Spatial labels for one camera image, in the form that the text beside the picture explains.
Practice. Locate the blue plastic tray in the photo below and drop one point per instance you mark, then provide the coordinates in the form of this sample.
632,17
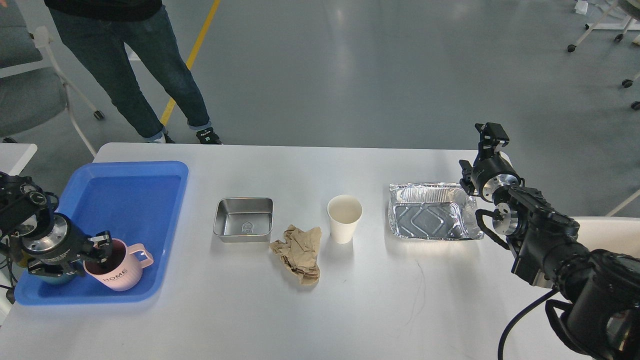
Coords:
137,202

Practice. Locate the white paper cup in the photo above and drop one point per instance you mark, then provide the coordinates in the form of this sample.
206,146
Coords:
344,212

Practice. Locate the square steel tray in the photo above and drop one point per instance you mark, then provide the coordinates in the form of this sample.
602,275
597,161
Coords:
244,219

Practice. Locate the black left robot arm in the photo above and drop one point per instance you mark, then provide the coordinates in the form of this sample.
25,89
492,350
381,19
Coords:
25,211

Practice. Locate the teal mug yellow inside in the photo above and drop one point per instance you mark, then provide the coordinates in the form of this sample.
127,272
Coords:
57,280

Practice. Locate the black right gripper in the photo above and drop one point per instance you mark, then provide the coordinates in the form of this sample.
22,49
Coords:
491,177

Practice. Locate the standing person dark clothes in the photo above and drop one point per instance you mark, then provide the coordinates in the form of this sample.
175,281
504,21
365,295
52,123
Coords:
97,32

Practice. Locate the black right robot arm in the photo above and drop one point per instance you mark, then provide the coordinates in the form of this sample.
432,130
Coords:
593,303

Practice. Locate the white side table left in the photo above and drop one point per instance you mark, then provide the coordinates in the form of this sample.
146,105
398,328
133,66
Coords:
15,156

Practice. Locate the aluminium foil tray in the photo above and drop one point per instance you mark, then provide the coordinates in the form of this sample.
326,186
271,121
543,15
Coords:
439,211

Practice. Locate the grey office chair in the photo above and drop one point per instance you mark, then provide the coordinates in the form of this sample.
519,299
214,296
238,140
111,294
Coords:
33,97

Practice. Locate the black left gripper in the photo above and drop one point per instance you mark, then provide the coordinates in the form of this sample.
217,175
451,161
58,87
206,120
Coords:
59,254

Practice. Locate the crumpled brown paper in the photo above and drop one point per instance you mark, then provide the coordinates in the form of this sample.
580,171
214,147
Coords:
298,252

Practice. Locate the white bin right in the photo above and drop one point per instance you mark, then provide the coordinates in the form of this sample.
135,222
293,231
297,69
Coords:
615,234

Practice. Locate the pink mug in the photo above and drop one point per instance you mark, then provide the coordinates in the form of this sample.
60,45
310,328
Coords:
123,269

